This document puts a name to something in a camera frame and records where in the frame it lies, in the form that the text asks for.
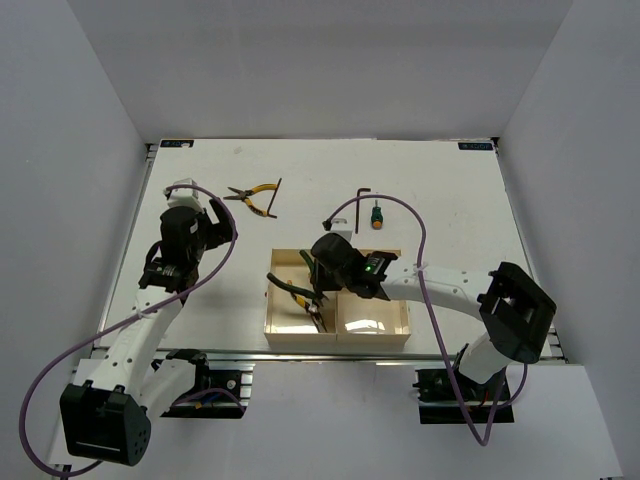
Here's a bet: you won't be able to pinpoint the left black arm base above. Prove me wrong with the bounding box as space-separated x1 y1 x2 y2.
162 352 253 420

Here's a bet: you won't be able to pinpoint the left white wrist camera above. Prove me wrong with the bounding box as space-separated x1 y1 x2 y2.
163 178 204 212

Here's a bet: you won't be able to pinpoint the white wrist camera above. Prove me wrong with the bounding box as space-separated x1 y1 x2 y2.
323 216 353 242
163 178 204 212

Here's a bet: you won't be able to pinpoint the right brown hex key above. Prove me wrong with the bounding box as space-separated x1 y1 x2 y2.
354 186 372 235

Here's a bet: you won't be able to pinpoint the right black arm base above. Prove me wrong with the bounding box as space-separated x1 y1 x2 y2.
411 368 515 425

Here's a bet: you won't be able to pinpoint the left blue corner label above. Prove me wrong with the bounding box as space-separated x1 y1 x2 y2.
159 139 194 148

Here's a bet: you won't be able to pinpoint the green orange stubby screwdriver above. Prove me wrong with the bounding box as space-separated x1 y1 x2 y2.
370 200 384 230

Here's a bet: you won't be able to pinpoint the right blue corner label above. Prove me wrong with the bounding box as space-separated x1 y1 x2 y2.
457 142 494 151

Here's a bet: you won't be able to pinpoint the blue corner label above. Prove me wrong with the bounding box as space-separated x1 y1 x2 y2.
159 139 194 148
457 142 494 151

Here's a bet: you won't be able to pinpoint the brown hex key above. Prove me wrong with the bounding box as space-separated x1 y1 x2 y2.
354 186 372 235
266 177 282 219

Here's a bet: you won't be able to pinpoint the left brown hex key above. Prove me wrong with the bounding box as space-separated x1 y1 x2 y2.
266 177 282 219

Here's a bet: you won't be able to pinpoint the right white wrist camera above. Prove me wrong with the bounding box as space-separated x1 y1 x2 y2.
323 216 353 242

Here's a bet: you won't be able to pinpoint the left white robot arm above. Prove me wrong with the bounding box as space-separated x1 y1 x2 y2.
60 198 236 466

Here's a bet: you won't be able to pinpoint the beige three-compartment tray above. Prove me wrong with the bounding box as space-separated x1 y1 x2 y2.
263 248 414 351

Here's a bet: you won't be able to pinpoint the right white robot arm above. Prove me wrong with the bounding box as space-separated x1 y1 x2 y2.
311 233 557 399

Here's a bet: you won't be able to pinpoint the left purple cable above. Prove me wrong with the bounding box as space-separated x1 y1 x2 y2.
18 184 239 475

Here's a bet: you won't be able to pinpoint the green side cutters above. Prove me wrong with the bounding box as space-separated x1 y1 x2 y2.
266 249 326 304

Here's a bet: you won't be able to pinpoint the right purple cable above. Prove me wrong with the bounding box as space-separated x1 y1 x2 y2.
324 195 529 446

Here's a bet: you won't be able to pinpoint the yellow needle-nose pliers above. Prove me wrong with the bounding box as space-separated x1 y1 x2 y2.
291 293 328 333
222 183 280 218

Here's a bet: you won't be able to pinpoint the purple cable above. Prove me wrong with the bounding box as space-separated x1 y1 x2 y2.
324 195 529 446
18 184 239 475

